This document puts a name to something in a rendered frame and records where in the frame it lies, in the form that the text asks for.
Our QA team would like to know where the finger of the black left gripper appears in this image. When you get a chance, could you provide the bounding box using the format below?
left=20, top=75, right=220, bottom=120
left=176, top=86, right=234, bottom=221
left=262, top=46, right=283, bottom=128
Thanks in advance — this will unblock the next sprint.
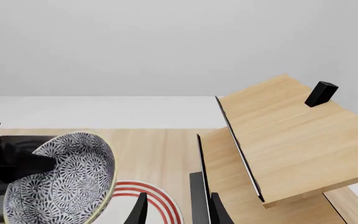
left=0, top=140, right=57, bottom=184

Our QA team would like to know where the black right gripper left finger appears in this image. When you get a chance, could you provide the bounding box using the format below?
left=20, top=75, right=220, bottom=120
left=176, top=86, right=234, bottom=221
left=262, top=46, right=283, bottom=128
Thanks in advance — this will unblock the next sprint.
left=124, top=192, right=149, bottom=224

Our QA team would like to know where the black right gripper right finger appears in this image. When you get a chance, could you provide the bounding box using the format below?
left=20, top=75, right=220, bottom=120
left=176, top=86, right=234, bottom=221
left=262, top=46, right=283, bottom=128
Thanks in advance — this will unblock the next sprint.
left=211, top=192, right=236, bottom=224

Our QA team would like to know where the black white patterned bowl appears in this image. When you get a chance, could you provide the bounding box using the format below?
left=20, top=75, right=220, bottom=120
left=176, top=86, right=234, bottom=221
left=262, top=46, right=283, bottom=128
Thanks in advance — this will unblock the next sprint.
left=2, top=131, right=118, bottom=224

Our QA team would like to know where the white plate with red rings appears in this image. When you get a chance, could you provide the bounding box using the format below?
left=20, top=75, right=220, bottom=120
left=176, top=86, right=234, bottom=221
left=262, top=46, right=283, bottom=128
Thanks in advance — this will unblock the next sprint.
left=101, top=179, right=185, bottom=224

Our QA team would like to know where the pale wooden cabinet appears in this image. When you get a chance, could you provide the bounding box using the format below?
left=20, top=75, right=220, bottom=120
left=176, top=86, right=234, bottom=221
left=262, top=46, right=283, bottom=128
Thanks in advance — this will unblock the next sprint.
left=189, top=73, right=358, bottom=224

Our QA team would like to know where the small black block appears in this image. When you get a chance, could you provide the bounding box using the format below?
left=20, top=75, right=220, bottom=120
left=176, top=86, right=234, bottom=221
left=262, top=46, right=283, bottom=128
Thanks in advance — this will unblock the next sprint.
left=304, top=80, right=339, bottom=108

